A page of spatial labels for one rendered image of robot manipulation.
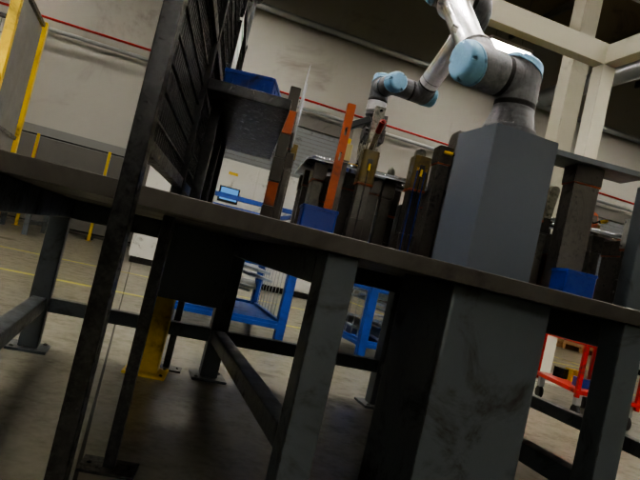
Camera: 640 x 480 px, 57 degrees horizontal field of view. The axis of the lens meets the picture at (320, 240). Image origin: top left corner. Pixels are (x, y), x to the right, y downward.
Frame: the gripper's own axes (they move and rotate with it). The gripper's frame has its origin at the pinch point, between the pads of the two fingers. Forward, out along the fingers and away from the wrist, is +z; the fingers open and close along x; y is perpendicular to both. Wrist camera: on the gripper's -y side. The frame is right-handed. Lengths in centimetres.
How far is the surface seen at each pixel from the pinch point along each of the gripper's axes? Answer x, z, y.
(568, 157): -46, -10, 59
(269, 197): -22.7, 23.8, -31.0
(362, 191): -23.8, 14.3, -0.4
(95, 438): -46, 105, -64
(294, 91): -23.0, -13.3, -30.8
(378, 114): -21.9, -13.7, -0.5
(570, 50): 324, -226, 241
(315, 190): -10.3, 15.8, -14.7
